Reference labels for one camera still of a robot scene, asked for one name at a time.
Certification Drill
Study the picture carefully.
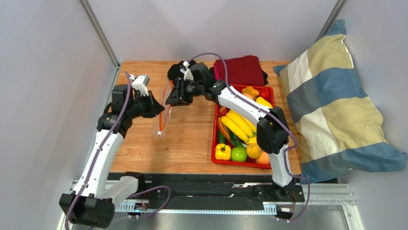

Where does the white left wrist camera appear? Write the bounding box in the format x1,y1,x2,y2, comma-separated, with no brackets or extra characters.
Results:
130,74,150,96

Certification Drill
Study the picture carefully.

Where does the yellow banana bunch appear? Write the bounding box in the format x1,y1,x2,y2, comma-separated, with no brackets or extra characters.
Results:
220,110,256,142

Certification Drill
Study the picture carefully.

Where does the black embroidered baseball cap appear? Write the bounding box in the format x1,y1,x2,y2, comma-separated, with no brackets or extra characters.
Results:
167,60,183,81

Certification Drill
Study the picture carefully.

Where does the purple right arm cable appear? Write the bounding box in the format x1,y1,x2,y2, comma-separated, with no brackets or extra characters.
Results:
186,52,310,223

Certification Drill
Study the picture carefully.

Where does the folded dark red cloth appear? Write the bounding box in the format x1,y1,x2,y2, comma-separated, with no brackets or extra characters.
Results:
225,55,268,86

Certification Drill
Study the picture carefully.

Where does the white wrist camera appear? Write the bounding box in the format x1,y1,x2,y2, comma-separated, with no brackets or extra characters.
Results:
180,61,194,81
130,74,150,96

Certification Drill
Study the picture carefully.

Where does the red plastic tray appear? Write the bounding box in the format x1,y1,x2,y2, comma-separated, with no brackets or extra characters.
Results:
211,86,275,169

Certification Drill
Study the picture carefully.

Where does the yellow bell pepper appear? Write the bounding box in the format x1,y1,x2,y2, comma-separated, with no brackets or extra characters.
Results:
215,144,231,161

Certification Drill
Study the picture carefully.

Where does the green lime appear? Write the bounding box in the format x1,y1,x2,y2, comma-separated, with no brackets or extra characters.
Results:
230,147,247,162

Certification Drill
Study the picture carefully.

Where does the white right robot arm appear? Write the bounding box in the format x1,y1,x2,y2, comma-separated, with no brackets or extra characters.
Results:
165,61,295,197

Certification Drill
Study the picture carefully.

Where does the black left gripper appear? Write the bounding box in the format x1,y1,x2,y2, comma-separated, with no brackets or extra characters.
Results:
127,91,165,120

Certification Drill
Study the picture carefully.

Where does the yellow mango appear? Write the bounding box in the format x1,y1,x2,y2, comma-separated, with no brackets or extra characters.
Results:
255,96,273,108

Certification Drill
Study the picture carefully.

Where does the green cucumber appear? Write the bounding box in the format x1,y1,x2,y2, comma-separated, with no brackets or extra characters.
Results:
217,130,227,144

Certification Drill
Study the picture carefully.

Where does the orange fruit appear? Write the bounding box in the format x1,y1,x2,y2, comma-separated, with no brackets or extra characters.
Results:
246,144,261,159

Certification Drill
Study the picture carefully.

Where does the striped blue yellow pillow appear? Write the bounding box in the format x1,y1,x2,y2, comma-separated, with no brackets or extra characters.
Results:
273,20,408,184

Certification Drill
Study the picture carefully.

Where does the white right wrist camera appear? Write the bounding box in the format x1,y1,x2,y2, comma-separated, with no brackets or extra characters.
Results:
180,61,194,81

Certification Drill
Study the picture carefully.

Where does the clear orange zip top bag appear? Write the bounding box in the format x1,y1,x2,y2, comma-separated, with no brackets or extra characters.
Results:
152,80,174,138

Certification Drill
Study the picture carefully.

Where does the peach at tray corner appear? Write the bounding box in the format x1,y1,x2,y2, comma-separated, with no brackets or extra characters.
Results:
255,151,270,165

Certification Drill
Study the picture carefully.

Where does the black mounting base rail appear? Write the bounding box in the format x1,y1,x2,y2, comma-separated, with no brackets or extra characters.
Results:
107,172,312,215

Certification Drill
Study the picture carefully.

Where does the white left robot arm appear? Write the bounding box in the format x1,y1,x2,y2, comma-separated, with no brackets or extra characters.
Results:
59,82,164,230

